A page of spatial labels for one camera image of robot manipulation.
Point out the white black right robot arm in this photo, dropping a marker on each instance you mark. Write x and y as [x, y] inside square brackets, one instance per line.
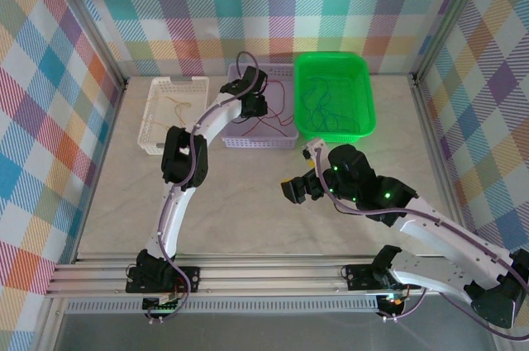
[446, 235]

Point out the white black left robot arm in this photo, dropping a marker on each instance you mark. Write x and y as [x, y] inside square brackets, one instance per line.
[184, 157]

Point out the purple perforated basket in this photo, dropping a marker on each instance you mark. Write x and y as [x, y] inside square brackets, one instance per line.
[277, 140]

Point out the colourful plaid backdrop cloth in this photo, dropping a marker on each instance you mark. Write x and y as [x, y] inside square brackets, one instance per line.
[248, 4]

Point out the white perforated basket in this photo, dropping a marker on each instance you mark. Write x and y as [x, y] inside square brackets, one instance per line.
[165, 86]

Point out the green mesh basket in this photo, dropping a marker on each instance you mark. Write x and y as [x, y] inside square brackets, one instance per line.
[355, 78]

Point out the small circuit board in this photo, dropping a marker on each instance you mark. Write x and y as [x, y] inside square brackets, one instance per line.
[161, 305]
[394, 302]

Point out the aluminium side rail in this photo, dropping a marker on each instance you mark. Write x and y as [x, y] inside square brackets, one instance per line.
[102, 161]
[434, 140]

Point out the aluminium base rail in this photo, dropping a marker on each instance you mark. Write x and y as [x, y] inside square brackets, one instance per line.
[268, 276]

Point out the aluminium corner post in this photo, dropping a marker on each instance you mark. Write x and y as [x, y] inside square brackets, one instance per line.
[448, 16]
[95, 25]

